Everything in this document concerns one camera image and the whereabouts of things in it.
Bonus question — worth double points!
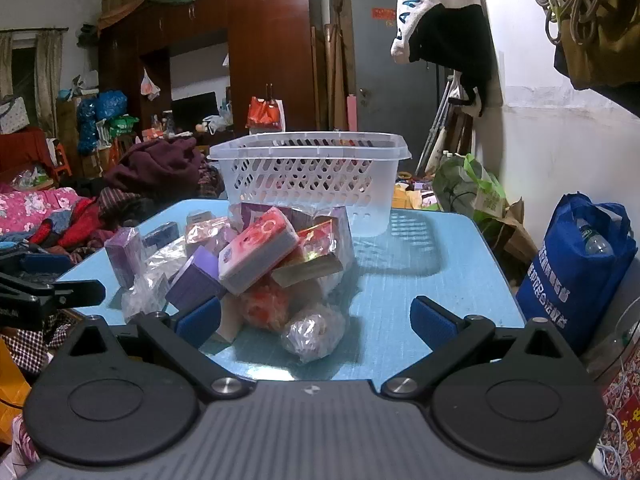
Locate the clear water bottle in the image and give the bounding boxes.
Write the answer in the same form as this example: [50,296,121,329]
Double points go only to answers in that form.
[575,217,614,257]

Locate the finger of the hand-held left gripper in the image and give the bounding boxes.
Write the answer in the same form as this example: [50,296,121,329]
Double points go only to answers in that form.
[0,274,107,332]
[0,244,74,276]

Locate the blue shopping bag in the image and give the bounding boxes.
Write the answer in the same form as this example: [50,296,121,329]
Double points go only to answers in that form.
[515,192,639,357]

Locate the red clothes pile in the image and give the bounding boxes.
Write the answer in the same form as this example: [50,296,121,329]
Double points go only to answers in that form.
[34,194,127,262]

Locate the pink paper booklet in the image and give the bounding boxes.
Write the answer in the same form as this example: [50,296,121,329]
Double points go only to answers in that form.
[216,296,243,344]

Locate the patterned gift bag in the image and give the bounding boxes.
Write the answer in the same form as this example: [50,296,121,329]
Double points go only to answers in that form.
[0,96,31,136]

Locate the green white plastic bag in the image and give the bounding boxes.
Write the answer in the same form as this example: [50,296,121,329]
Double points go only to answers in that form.
[432,152,509,222]

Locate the grey door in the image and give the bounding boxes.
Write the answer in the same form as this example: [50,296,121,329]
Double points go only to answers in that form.
[349,0,452,162]

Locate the patterned curtain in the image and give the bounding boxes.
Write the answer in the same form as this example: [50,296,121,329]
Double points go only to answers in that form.
[34,29,64,137]

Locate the blue white box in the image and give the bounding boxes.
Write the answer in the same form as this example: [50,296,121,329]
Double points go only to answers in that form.
[141,221,180,251]

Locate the light purple box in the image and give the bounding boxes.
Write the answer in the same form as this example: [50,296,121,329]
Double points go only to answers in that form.
[165,246,227,314]

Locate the black television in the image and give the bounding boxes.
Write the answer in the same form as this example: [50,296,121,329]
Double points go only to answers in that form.
[171,91,220,134]

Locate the pink floral blanket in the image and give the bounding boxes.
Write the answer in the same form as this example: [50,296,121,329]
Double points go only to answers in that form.
[0,187,87,237]

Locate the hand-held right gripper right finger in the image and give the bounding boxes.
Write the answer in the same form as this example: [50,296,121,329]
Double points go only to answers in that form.
[380,296,577,404]

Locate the gold red box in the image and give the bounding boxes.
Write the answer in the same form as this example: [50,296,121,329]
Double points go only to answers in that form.
[271,220,352,289]

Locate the red printed mat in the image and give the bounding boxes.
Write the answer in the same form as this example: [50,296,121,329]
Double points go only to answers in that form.
[601,360,640,463]

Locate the brown paper bag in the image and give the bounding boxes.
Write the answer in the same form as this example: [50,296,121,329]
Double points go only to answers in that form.
[492,199,539,267]

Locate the pink red box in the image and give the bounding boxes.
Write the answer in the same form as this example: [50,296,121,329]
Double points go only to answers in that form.
[217,206,300,295]

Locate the wooden sticks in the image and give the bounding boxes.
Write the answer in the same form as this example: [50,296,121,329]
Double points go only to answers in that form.
[324,24,351,132]

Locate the white pink plastic bag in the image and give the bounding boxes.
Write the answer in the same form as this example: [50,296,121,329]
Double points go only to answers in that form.
[140,67,162,102]

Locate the brown hanging bag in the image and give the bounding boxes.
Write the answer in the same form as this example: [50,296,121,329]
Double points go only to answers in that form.
[552,0,640,112]

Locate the orange red packet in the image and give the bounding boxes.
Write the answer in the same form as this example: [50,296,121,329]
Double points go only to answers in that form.
[239,277,292,332]

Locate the clear plastic bag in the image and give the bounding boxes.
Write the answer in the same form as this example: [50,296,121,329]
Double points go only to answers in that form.
[121,259,172,324]

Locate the pink box in clear wrap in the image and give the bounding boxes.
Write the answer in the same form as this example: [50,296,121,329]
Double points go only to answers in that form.
[185,216,237,262]

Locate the brown wooden wardrobe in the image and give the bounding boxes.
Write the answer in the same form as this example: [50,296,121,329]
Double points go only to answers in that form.
[97,0,324,137]

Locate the coiled grey rope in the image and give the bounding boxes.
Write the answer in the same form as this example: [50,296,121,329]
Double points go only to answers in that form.
[532,0,617,47]

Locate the red white hanging bag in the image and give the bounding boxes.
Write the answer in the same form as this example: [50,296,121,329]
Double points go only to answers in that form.
[246,95,287,134]

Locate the blue plastic bags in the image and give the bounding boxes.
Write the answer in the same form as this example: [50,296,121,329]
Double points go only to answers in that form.
[76,90,129,157]

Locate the metal crutches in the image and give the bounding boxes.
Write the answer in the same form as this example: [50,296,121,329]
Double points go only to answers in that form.
[417,74,464,177]

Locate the maroon clothes pile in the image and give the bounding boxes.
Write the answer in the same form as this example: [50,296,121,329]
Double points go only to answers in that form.
[102,136,210,197]

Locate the white black hoodie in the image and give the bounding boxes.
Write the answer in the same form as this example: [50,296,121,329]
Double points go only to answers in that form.
[390,0,494,119]

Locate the purple box in clear wrap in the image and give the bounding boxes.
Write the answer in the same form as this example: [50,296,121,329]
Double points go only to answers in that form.
[104,227,147,289]

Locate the white plastic basket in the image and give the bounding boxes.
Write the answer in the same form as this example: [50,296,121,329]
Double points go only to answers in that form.
[207,131,413,239]

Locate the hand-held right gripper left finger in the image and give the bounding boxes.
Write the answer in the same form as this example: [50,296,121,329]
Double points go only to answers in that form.
[64,296,257,404]

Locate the round item in clear wrap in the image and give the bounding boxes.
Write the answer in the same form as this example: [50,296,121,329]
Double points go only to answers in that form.
[280,305,347,364]

